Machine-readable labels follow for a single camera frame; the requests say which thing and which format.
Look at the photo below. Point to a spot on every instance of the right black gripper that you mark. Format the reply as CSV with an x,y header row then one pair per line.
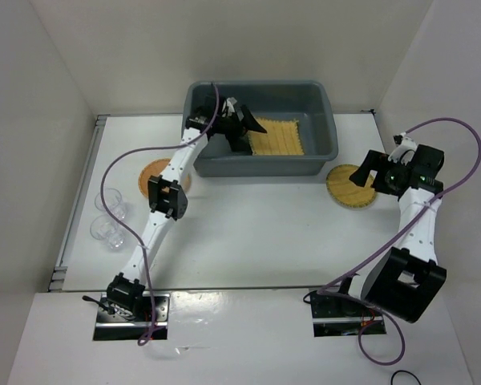
x,y
375,160

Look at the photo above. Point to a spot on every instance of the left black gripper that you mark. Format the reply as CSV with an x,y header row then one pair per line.
x,y
235,140

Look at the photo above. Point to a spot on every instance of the square bamboo mat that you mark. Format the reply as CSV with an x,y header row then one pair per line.
x,y
281,138

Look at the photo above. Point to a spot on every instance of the yellow round woven coaster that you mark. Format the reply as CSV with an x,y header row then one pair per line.
x,y
345,192

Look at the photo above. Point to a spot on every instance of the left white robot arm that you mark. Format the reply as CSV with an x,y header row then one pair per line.
x,y
167,200

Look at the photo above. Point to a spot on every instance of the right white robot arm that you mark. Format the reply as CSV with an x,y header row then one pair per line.
x,y
407,278

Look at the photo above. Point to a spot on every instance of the grey plastic bin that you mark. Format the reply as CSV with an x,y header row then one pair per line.
x,y
303,100

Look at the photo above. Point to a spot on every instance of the clear plastic cup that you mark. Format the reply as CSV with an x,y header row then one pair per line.
x,y
114,201
108,231

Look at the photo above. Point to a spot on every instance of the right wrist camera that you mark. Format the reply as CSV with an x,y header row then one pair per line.
x,y
405,149

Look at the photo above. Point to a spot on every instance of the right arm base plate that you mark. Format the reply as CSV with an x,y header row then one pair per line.
x,y
337,317

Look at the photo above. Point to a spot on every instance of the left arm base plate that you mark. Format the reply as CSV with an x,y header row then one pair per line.
x,y
115,325

